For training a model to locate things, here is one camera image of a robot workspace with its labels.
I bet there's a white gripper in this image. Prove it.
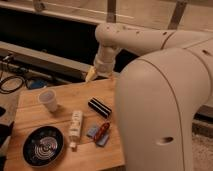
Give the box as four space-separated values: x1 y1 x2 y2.
85 57 115 82

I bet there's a black striped eraser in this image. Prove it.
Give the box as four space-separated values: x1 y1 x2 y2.
88 98 112 119

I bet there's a wooden board table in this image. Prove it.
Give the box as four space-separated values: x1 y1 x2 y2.
4 79 124 171

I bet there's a black object at left edge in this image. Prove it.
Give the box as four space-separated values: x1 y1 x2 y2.
0 107 14 171

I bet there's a red toy car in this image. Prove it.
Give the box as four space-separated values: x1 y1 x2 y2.
93 122 110 142

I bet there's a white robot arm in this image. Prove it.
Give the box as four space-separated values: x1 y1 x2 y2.
86 23 213 171

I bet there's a black coiled cable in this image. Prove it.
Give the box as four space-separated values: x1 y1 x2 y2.
0 74 26 95

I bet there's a white glue bottle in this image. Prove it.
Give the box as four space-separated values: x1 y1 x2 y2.
69 110 83 151

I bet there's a black spiral-pattern bowl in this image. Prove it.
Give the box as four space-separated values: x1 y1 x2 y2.
22 126 64 167

